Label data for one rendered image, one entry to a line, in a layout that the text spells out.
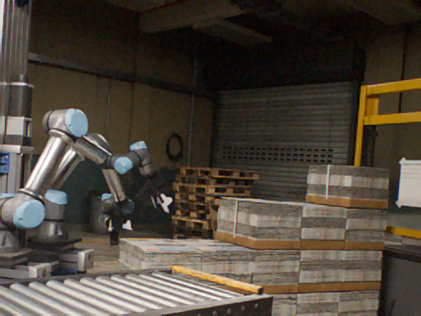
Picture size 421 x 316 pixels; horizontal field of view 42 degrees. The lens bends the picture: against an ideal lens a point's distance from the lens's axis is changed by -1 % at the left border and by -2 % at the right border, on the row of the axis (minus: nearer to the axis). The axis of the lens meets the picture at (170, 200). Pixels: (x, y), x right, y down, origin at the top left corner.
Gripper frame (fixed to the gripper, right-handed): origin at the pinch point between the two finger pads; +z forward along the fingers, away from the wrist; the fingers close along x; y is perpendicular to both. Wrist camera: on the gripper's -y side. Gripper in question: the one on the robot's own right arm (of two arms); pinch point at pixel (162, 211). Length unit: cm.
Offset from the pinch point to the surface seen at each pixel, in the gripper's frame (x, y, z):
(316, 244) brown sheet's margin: -19, 65, 52
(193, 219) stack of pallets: 573, 244, 206
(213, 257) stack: -18.4, 7.8, 27.1
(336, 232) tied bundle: -19, 79, 53
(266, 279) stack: -18, 30, 53
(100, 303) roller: -96, -62, -13
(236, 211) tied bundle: 0.1, 37.6, 19.8
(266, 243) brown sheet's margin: -19, 37, 36
